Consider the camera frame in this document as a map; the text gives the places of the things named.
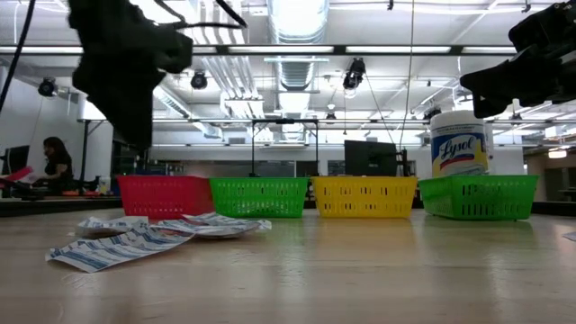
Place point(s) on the yellow plastic basket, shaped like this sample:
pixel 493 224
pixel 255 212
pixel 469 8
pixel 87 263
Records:
pixel 360 193

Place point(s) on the dark shelf unit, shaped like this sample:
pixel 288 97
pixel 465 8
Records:
pixel 130 162

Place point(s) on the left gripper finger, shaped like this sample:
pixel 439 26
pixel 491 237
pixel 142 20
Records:
pixel 126 103

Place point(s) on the blue striped bandage wrapper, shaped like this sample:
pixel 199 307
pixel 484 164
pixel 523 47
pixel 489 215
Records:
pixel 112 223
pixel 198 229
pixel 225 220
pixel 112 249

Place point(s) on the Lysol wipes canister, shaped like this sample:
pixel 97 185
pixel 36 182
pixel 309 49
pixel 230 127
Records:
pixel 459 144

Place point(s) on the black monitor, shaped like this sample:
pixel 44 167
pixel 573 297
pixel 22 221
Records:
pixel 369 157

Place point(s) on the black ceiling-hung camera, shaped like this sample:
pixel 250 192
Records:
pixel 199 81
pixel 47 87

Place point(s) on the green plastic basket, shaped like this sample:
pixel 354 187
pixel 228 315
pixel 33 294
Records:
pixel 258 198
pixel 481 195

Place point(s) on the black overhead rig beam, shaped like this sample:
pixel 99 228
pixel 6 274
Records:
pixel 279 50

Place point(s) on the small white container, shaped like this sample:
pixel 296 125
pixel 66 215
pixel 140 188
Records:
pixel 104 184

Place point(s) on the dark small monitor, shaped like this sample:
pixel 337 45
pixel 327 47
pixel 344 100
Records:
pixel 15 159

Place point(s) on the glowing ceiling lamp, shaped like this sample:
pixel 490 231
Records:
pixel 558 153

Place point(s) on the red object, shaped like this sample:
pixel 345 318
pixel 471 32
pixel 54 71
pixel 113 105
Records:
pixel 18 174

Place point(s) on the person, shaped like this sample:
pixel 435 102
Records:
pixel 56 164

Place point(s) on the black background table frame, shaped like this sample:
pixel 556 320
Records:
pixel 284 121
pixel 84 153

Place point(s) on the silver ceiling air duct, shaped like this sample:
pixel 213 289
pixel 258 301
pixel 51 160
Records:
pixel 294 74

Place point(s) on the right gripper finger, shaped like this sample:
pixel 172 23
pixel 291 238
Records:
pixel 490 90

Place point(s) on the red plastic basket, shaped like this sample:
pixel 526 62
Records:
pixel 162 195

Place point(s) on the black overhead rig camera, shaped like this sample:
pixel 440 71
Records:
pixel 354 76

